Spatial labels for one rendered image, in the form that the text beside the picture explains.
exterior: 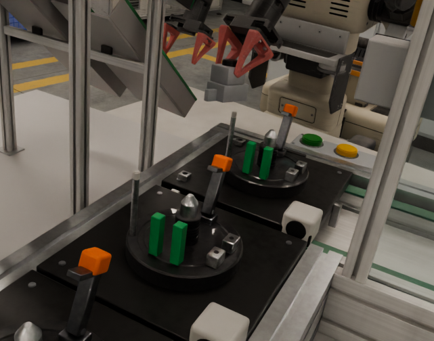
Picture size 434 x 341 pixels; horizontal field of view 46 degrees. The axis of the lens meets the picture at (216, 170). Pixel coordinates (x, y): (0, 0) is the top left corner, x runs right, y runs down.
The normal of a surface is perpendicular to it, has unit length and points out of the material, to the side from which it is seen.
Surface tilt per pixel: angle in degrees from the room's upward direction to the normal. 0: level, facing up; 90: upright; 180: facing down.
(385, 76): 90
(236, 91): 84
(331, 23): 98
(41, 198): 0
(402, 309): 90
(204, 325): 0
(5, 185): 0
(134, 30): 90
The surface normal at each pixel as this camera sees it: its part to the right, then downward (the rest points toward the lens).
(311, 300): 0.12, -0.88
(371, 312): -0.46, 0.36
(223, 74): -0.70, 0.16
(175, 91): 0.79, 0.37
